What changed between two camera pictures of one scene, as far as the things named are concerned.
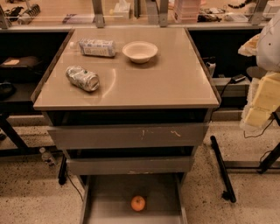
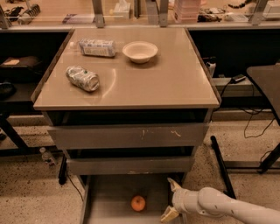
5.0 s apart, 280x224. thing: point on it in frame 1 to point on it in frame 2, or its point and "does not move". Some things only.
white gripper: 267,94 to 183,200
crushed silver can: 82,78 does not move
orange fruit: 137,203 does not move
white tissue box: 122,10 does not move
